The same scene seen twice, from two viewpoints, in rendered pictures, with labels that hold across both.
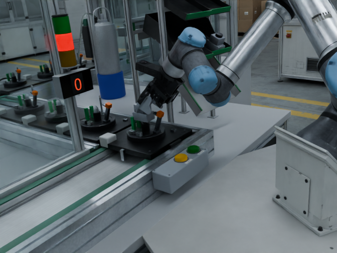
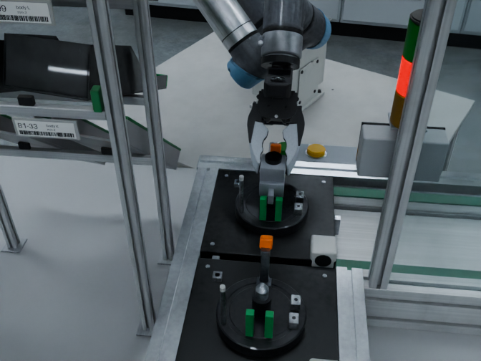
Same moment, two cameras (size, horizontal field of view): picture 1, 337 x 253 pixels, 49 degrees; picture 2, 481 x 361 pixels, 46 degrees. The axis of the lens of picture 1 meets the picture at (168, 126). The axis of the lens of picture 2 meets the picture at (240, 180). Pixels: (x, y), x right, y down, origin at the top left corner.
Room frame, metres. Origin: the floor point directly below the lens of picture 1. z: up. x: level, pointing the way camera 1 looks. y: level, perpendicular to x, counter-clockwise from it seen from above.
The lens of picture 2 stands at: (1.73, 0.73, 1.69)
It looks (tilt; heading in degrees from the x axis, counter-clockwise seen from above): 39 degrees down; 237
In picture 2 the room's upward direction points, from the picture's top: straight up
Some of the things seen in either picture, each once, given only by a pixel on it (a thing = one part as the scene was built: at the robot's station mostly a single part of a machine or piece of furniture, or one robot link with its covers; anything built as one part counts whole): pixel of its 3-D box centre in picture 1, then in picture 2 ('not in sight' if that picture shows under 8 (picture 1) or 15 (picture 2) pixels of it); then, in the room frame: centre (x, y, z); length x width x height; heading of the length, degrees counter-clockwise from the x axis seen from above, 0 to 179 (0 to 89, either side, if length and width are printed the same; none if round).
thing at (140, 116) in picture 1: (141, 109); (272, 174); (1.24, 0.09, 1.07); 0.08 x 0.04 x 0.07; 51
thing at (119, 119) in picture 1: (97, 115); (261, 301); (1.40, 0.28, 1.01); 0.24 x 0.24 x 0.13; 51
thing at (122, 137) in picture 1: (146, 137); (271, 214); (1.23, 0.08, 0.96); 0.24 x 0.24 x 0.02; 51
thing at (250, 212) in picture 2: (146, 132); (271, 207); (1.23, 0.08, 0.98); 0.14 x 0.14 x 0.02
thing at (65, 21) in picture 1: (61, 24); (425, 39); (1.16, 0.29, 1.38); 0.05 x 0.05 x 0.05
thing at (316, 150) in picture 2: (181, 158); (316, 152); (1.03, -0.03, 0.96); 0.04 x 0.04 x 0.02
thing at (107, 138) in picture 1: (108, 140); (323, 251); (1.22, 0.22, 0.97); 0.05 x 0.05 x 0.04; 51
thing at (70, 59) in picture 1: (67, 57); (411, 107); (1.16, 0.29, 1.28); 0.05 x 0.05 x 0.05
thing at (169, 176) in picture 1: (181, 167); (315, 163); (1.03, -0.03, 0.93); 0.21 x 0.07 x 0.06; 141
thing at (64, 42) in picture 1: (64, 41); (418, 74); (1.16, 0.29, 1.33); 0.05 x 0.05 x 0.05
